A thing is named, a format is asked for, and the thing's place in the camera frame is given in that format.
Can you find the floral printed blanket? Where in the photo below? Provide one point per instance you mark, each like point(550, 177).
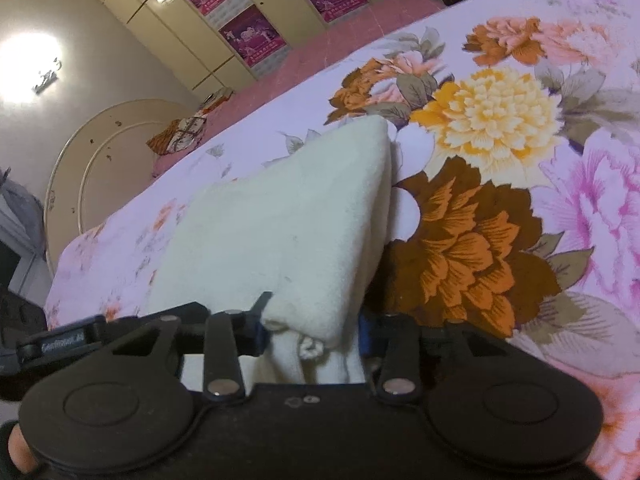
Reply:
point(500, 160)

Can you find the grey hanging cloth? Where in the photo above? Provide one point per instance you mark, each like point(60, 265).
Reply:
point(20, 205)

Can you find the round cream headboard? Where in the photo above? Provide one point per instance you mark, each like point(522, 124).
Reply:
point(90, 160)

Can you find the person's left hand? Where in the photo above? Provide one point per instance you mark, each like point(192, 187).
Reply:
point(20, 447)

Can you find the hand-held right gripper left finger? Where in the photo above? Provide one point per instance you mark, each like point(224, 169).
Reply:
point(258, 335)

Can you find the pink bedspread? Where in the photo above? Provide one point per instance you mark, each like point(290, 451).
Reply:
point(350, 35)

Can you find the glowing wall lamp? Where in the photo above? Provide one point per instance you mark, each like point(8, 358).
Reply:
point(30, 65)

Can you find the white towel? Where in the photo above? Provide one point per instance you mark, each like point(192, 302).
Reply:
point(300, 220)

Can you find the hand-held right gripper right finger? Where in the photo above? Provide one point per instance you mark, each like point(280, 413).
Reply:
point(364, 335)

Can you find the orange patterned cushion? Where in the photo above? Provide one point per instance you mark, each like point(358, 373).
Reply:
point(180, 132)

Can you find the cream wardrobe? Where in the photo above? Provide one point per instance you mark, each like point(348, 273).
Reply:
point(150, 10)

